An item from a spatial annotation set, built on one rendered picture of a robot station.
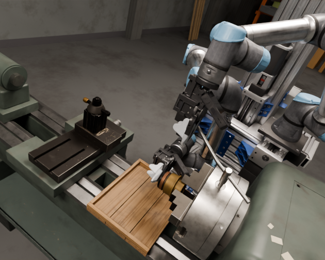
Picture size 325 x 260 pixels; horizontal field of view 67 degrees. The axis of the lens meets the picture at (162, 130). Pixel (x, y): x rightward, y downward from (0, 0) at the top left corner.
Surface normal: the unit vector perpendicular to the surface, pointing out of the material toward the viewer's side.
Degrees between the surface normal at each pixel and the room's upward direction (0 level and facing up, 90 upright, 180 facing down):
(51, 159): 0
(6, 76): 90
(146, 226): 0
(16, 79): 90
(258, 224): 36
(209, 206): 40
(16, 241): 0
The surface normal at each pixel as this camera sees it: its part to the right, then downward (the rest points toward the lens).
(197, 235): -0.44, 0.22
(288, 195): 0.25, -0.76
